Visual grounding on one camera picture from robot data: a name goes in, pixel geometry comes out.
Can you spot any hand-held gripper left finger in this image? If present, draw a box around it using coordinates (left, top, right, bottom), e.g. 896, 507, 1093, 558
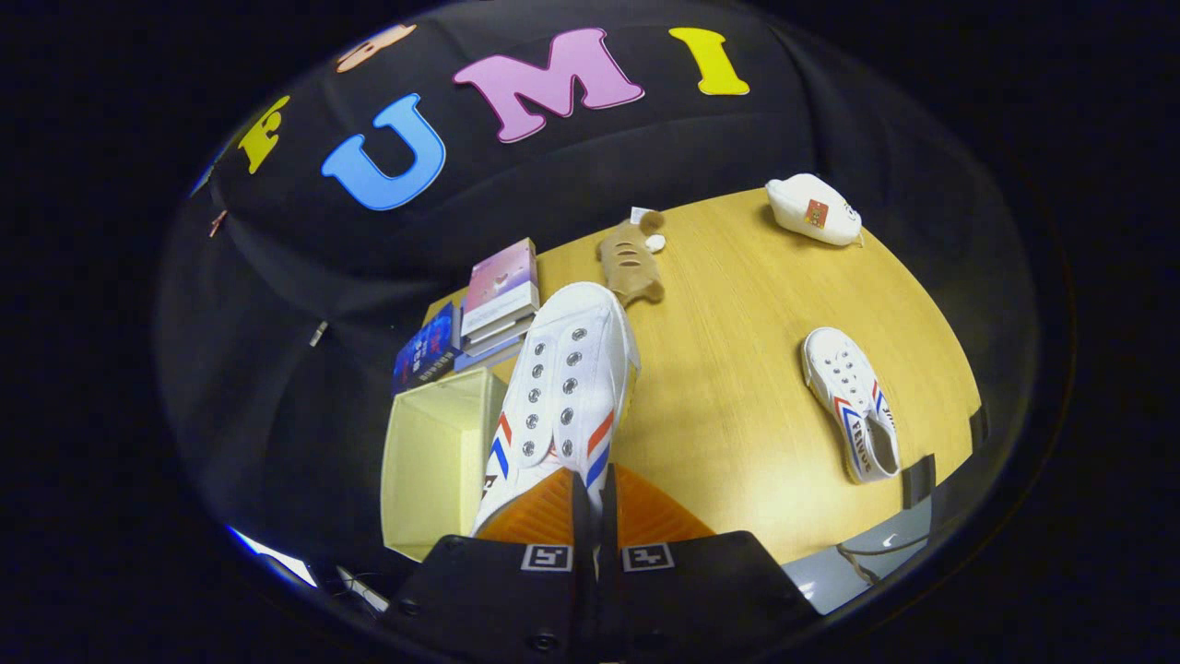
383, 468, 598, 664

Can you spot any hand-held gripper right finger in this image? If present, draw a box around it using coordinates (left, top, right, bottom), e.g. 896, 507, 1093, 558
599, 464, 820, 664

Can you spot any green fabric storage box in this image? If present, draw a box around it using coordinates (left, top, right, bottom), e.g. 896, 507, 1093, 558
381, 366, 510, 563

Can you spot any white canvas shoe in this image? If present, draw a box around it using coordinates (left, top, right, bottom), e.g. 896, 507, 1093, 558
470, 281, 642, 554
800, 326, 902, 485

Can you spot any periwinkle cover book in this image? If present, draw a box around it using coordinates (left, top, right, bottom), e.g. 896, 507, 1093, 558
452, 337, 524, 373

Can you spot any dark blue book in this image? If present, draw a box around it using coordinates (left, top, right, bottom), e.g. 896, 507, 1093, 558
393, 301, 464, 396

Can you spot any grey cover book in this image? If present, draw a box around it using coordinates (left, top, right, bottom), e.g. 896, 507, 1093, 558
461, 309, 537, 358

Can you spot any pink cover book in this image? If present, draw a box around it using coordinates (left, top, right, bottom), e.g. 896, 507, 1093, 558
459, 238, 541, 338

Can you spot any brown plush toy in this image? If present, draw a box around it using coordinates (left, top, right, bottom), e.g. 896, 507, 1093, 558
596, 207, 667, 308

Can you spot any white plush toy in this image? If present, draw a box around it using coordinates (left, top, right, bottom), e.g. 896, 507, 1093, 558
765, 173, 865, 247

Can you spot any black backdrop cloth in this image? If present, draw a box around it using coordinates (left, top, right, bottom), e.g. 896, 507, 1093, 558
157, 0, 1038, 591

